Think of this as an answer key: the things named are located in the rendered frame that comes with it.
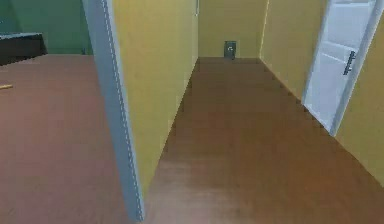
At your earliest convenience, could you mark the grey bin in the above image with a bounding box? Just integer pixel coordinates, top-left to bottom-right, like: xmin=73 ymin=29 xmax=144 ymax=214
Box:
xmin=223 ymin=40 xmax=238 ymax=60

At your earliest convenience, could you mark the white room door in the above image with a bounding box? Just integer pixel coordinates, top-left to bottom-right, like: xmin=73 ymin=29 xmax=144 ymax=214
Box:
xmin=301 ymin=0 xmax=384 ymax=137

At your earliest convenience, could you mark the black cabinet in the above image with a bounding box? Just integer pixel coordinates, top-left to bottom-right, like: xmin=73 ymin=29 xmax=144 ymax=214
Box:
xmin=0 ymin=32 xmax=48 ymax=66

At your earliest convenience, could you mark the black door handle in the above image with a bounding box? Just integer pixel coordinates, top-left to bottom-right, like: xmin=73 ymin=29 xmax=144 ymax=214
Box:
xmin=343 ymin=50 xmax=356 ymax=76

